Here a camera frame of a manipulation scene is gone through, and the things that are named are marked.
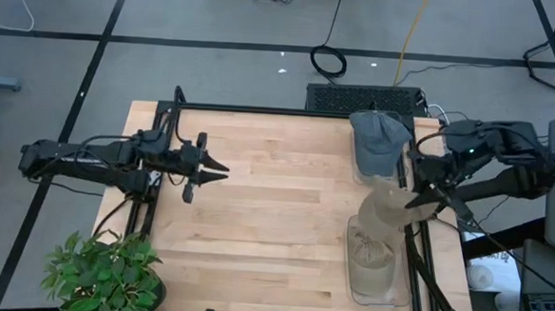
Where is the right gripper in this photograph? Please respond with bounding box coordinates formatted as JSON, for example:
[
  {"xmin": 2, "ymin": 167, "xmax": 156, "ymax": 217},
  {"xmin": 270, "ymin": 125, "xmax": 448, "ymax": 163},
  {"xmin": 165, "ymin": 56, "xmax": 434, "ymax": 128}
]
[{"xmin": 405, "ymin": 147, "xmax": 479, "ymax": 224}]

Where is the blue denim cap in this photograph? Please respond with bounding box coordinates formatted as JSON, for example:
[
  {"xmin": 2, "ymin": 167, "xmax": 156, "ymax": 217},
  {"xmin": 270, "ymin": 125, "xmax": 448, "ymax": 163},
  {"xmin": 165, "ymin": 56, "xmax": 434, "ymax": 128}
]
[{"xmin": 346, "ymin": 109, "xmax": 415, "ymax": 180}]

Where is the white round object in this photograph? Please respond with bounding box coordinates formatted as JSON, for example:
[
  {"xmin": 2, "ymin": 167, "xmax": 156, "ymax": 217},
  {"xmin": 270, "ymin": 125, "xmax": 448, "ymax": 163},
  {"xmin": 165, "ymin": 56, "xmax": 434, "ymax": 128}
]
[
  {"xmin": 465, "ymin": 262, "xmax": 495, "ymax": 292},
  {"xmin": 494, "ymin": 289, "xmax": 522, "ymax": 311}
]

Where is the black aluminium table frame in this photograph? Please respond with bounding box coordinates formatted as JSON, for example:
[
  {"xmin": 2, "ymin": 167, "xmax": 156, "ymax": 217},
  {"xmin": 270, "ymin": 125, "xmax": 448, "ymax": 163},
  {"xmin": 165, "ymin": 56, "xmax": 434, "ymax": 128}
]
[{"xmin": 121, "ymin": 83, "xmax": 488, "ymax": 311}]

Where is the thin grey floor cable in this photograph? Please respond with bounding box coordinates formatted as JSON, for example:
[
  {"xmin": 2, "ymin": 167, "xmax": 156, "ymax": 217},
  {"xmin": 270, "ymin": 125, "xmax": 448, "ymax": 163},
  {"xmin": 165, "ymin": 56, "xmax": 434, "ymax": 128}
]
[{"xmin": 394, "ymin": 59, "xmax": 526, "ymax": 93}]

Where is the thin black cable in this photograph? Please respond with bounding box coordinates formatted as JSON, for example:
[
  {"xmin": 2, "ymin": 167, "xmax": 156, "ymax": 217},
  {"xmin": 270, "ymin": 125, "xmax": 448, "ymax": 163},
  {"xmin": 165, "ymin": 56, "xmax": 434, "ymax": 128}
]
[{"xmin": 92, "ymin": 194, "xmax": 132, "ymax": 238}]

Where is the green potted plant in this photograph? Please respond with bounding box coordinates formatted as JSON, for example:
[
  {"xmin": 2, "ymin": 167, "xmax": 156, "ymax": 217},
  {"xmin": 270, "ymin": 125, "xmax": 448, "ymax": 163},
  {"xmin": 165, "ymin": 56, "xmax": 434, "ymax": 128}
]
[{"xmin": 39, "ymin": 226, "xmax": 170, "ymax": 311}]

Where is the coiled black cable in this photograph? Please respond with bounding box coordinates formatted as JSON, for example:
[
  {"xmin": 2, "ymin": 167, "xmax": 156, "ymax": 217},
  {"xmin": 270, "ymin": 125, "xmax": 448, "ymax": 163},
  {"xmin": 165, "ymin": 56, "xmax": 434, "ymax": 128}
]
[{"xmin": 308, "ymin": 0, "xmax": 353, "ymax": 80}]

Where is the yellow cable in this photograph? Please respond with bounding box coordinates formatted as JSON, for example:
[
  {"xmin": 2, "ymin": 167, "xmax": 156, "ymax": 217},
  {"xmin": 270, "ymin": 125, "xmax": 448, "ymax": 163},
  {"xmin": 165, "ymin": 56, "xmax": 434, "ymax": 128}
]
[{"xmin": 393, "ymin": 0, "xmax": 432, "ymax": 88}]

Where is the black desk leg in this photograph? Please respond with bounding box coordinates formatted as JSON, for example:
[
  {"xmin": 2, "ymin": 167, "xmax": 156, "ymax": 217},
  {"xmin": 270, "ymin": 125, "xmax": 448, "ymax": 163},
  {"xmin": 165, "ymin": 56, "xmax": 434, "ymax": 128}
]
[{"xmin": 459, "ymin": 212, "xmax": 546, "ymax": 265}]

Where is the clear plastic bin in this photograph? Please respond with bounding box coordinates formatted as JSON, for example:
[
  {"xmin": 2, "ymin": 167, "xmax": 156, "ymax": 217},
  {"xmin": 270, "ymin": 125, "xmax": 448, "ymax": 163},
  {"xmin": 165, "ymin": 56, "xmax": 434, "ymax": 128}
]
[
  {"xmin": 348, "ymin": 109, "xmax": 407, "ymax": 188},
  {"xmin": 341, "ymin": 211, "xmax": 417, "ymax": 310}
]

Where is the black computer tower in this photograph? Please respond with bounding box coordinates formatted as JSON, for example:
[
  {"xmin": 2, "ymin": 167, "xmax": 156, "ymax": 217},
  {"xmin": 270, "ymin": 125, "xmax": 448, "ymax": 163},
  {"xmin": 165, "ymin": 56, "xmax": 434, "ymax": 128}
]
[{"xmin": 304, "ymin": 81, "xmax": 429, "ymax": 119}]

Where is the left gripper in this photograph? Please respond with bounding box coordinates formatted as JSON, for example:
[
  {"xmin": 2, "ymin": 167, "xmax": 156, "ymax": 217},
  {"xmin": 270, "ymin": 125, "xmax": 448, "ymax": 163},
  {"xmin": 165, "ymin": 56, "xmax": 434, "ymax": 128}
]
[{"xmin": 175, "ymin": 130, "xmax": 232, "ymax": 206}]

